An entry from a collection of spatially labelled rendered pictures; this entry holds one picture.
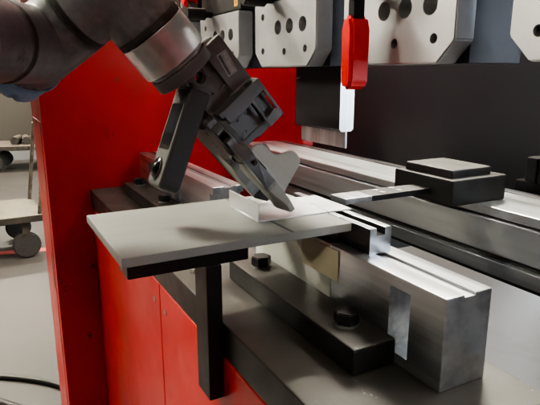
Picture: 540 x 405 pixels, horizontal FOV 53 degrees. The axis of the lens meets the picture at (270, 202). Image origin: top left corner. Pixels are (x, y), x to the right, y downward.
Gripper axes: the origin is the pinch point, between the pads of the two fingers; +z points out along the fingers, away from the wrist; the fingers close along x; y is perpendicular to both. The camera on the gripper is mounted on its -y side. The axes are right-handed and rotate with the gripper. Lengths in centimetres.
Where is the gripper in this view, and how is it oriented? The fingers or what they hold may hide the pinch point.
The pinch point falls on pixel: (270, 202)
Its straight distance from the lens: 66.8
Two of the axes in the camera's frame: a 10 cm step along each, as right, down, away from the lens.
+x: -4.7, -2.1, 8.6
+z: 5.7, 6.7, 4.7
